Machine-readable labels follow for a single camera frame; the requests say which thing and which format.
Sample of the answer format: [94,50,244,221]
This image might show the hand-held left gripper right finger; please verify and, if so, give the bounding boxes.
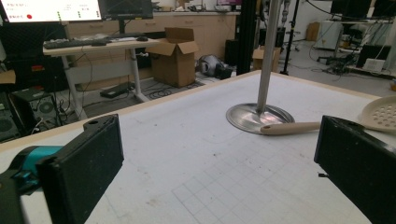
[313,115,396,224]

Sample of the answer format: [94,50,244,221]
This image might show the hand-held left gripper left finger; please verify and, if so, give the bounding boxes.
[0,113,125,224]

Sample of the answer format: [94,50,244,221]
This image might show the beige slotted skimmer spoon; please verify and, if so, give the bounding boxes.
[260,94,396,136]

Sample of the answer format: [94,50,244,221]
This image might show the black computer tower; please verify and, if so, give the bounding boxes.
[0,87,60,143]

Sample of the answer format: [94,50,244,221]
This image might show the black power strip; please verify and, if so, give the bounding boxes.
[99,81,136,99]

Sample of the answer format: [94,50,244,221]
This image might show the wooden desk with white legs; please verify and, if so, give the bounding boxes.
[42,37,163,121]

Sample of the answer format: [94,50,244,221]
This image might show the metal stand with round base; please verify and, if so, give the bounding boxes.
[225,0,295,135]

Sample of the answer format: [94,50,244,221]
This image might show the black keyboard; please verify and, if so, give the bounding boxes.
[42,37,112,50]

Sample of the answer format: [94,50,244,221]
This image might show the small cardboard box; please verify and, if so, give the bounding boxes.
[251,46,282,74]

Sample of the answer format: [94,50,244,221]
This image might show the black tripod stand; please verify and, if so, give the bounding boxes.
[279,0,301,77]

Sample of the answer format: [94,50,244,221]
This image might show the open cardboard box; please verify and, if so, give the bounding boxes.
[145,27,200,89]

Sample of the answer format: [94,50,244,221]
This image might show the computer monitor with white screen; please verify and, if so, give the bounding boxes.
[0,0,104,24]

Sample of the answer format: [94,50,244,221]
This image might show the black computer monitor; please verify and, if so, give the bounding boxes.
[98,0,154,21]

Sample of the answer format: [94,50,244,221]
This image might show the grey helmet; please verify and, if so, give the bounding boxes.
[197,54,233,80]

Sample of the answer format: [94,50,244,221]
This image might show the black vertical post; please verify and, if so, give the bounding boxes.
[236,0,258,77]

